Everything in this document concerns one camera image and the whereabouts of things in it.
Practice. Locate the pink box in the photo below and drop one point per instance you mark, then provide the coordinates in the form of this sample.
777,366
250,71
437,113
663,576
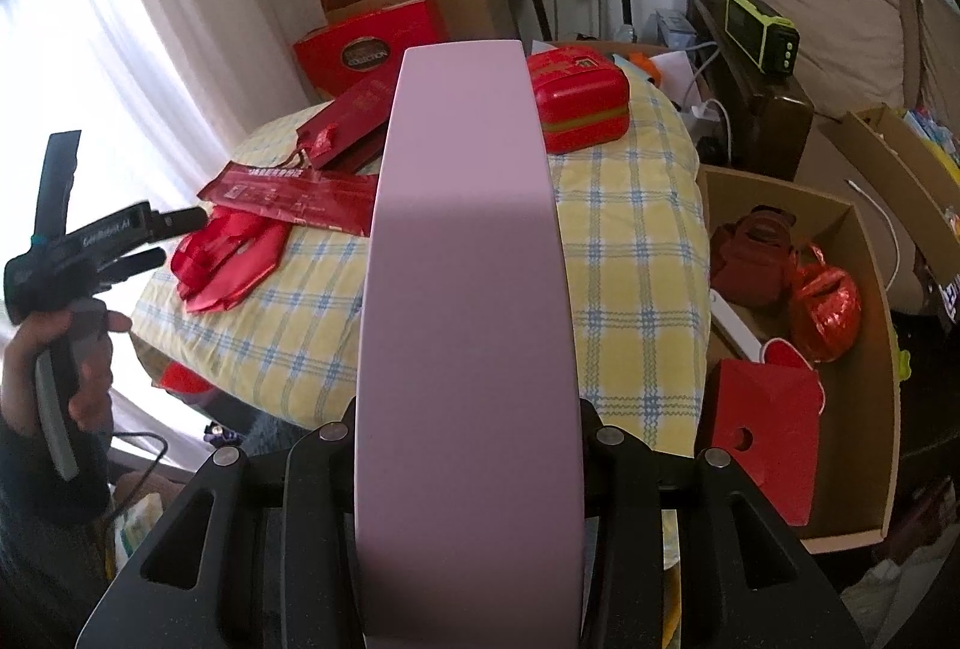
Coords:
465,319

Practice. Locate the red ribbon ball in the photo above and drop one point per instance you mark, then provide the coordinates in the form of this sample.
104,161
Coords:
825,311

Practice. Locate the red gift box oval label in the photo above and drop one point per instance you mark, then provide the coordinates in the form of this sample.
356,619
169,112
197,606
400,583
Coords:
405,26

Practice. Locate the green black portable radio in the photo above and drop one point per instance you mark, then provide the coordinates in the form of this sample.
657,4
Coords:
757,33

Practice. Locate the shiny red bags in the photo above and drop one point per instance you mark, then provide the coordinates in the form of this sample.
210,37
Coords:
225,259

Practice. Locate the red couplet packet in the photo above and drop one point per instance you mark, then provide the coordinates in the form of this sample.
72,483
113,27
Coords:
300,199

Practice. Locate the large cardboard box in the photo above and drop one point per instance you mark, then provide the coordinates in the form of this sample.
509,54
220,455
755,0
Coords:
855,469

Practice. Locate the red cardboard box with hole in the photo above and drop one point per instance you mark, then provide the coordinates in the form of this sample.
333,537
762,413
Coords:
765,409

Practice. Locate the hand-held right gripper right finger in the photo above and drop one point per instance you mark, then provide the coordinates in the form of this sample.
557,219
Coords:
600,461

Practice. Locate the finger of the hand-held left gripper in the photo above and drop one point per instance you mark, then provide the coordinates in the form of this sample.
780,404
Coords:
139,262
180,223

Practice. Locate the white plastic pack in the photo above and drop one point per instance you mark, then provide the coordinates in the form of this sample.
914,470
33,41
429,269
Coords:
139,529

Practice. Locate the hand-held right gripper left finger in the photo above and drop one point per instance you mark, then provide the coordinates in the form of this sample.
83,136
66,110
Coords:
330,461

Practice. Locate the long cardboard tray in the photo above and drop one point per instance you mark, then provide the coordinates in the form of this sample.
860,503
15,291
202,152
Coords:
877,169

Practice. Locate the small green toy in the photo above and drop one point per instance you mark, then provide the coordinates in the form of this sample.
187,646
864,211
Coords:
903,364

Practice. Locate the white red lint brush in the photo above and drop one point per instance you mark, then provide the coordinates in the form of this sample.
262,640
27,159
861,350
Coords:
731,319

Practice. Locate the person's left forearm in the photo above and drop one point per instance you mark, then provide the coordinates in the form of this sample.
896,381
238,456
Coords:
37,484

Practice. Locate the light grey plastic case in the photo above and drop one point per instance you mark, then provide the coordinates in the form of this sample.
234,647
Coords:
675,27

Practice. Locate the yellow plaid tablecloth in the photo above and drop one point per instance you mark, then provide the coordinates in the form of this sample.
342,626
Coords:
300,319

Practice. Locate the white sheer curtain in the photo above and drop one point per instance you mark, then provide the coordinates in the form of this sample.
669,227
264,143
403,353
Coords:
150,56

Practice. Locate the dark red felt bag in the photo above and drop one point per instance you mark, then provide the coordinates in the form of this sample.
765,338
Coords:
750,274

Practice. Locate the dark red gift box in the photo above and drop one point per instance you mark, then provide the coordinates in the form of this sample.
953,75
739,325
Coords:
352,116

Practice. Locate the orange toy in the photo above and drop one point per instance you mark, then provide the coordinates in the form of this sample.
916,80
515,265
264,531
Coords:
645,67

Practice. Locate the red plastic sheet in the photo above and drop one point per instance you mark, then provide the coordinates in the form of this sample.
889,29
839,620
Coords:
184,379

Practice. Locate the person's left hand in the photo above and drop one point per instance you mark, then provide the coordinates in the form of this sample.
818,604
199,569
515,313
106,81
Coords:
90,394

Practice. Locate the white paper sheet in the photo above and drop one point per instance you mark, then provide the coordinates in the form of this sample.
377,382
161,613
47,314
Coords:
671,75

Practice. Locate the red tin case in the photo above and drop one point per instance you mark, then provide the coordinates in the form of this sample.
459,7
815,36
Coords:
577,94

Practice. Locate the pile of small packets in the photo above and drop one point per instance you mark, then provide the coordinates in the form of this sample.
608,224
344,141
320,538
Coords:
934,135

